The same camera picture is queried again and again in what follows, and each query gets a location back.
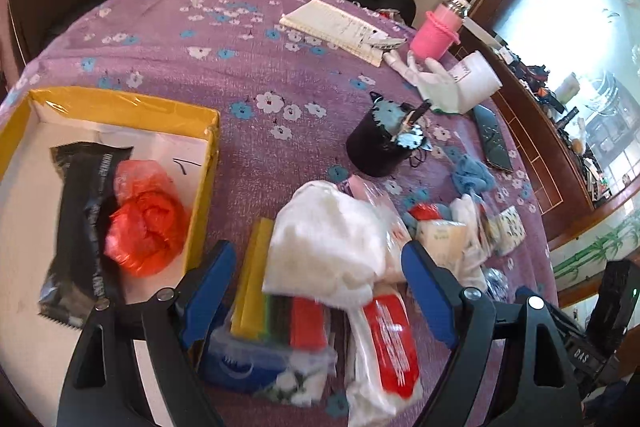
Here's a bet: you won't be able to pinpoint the red plastic bag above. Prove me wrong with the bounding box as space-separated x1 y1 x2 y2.
105 159 190 277

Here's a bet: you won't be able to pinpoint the yellow cardboard box tray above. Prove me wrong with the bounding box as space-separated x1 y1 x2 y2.
1 87 220 426

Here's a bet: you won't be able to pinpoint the blue white bagged cloth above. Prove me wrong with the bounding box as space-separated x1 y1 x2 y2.
483 268 509 303

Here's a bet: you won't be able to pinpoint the red white tissue pack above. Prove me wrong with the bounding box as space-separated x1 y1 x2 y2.
345 284 423 426

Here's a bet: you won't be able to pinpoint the white cloth towel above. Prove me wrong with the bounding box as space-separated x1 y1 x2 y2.
262 180 408 310

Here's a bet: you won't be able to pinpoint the wooden window sill ledge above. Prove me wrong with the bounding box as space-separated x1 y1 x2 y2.
451 29 639 249

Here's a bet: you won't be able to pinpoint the white green cuffed glove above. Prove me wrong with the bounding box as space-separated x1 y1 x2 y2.
383 50 460 115

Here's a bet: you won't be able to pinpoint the purple floral tablecloth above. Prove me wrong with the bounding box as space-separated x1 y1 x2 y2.
0 0 561 427

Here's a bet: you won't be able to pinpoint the open paper notebook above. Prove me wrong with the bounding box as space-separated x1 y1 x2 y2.
280 0 407 67

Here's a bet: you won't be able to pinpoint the black snack packet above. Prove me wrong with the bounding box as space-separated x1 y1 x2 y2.
38 142 132 329

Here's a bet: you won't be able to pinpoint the white plastic jar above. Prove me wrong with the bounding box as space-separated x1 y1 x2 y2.
448 51 502 114

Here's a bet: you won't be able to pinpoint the light blue knitted cloth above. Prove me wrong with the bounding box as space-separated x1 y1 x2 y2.
451 154 497 196

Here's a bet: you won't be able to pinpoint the lemon print tissue pack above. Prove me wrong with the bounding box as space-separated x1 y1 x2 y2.
484 206 526 257

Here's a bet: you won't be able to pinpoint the blue white tissue box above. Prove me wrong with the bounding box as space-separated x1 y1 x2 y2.
200 326 337 407

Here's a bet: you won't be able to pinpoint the black cylindrical electric motor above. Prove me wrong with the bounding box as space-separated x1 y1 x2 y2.
345 92 433 178

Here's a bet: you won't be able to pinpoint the pink insulated bottle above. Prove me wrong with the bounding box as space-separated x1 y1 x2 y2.
409 0 471 61

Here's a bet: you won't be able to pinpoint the cream tissue pack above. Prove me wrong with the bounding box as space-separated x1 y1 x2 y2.
416 220 469 279

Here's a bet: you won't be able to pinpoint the pink rose tissue pack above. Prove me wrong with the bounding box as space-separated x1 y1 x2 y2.
347 174 411 283

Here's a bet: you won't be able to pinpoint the black smartphone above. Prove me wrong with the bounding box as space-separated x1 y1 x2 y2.
472 105 513 172

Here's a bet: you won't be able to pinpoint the bagged colourful sponge cloths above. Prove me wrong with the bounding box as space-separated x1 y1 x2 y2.
404 193 497 287

